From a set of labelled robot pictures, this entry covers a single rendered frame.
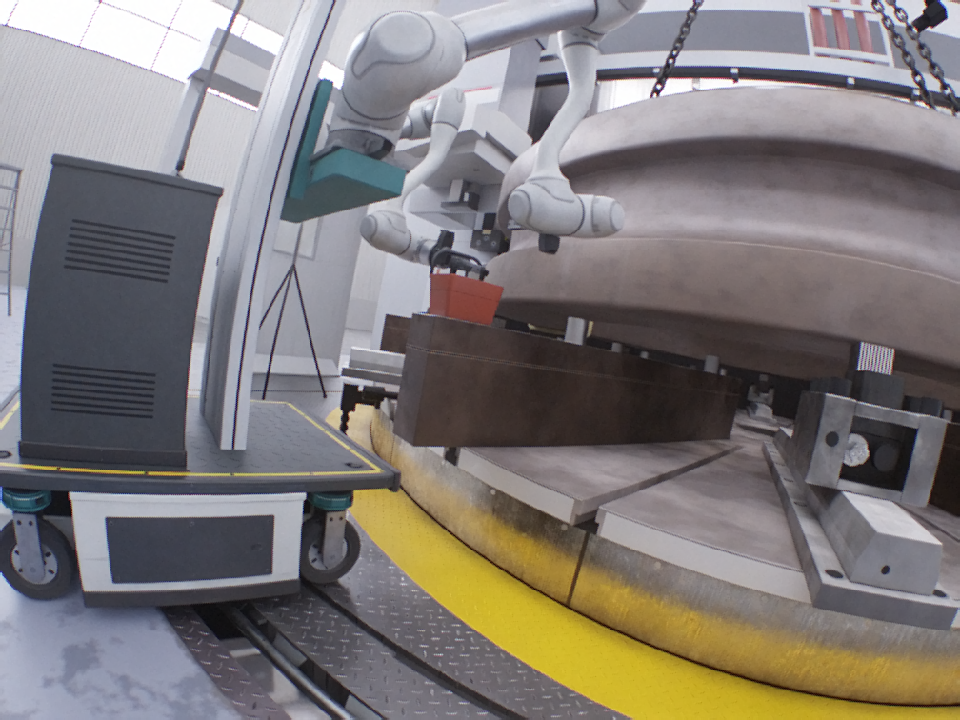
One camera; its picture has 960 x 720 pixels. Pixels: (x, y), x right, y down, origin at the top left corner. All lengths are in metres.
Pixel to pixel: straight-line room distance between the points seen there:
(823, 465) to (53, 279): 1.59
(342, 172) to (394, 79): 0.22
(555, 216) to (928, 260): 1.35
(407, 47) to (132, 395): 0.75
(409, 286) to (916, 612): 6.38
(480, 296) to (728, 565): 0.97
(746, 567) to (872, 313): 0.89
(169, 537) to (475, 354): 0.96
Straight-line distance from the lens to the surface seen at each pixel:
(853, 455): 1.23
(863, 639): 1.23
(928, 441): 1.29
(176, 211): 0.90
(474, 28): 0.97
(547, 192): 1.04
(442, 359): 1.33
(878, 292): 1.63
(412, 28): 0.84
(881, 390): 1.32
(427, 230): 6.61
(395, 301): 6.72
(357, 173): 0.95
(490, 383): 1.44
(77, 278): 0.90
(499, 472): 1.33
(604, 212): 1.12
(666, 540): 1.10
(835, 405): 1.20
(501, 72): 4.83
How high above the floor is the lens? 0.66
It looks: 3 degrees down
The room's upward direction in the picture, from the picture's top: 10 degrees clockwise
